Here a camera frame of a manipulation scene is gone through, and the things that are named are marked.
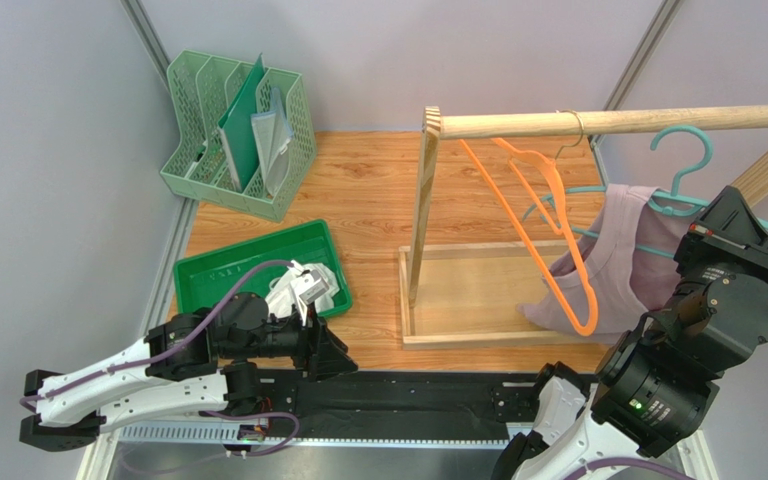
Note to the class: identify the wooden clothes rack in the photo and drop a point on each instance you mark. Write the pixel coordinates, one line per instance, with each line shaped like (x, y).
(458, 296)

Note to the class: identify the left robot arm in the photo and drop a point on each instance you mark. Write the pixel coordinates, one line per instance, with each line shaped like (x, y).
(200, 363)

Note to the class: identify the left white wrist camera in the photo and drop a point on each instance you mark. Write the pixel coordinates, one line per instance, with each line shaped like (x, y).
(306, 287)

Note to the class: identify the white tank top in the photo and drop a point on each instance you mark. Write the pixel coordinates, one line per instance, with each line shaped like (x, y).
(281, 303)

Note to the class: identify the grey mesh pouch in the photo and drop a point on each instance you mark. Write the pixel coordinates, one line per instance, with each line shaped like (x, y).
(273, 135)

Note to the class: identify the orange velvet hanger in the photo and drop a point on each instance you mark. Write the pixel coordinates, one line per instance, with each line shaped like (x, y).
(583, 325)

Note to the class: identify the mauve tank top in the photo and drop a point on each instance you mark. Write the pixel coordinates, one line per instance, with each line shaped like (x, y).
(627, 281)

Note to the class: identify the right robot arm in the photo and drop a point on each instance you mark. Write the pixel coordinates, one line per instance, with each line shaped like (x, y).
(655, 386)

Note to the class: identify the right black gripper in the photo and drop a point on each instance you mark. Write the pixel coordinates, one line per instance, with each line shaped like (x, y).
(738, 242)

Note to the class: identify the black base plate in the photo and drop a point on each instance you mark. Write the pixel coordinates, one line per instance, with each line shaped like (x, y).
(395, 405)

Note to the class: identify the aluminium frame rail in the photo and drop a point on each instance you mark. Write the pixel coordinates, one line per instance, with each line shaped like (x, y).
(190, 446)

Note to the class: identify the light green file organizer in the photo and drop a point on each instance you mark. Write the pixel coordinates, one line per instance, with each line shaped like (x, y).
(202, 86)

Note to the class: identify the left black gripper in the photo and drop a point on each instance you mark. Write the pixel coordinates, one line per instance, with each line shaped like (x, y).
(315, 335)

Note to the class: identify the dark green folder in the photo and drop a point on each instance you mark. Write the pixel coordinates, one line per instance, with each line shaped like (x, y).
(235, 128)

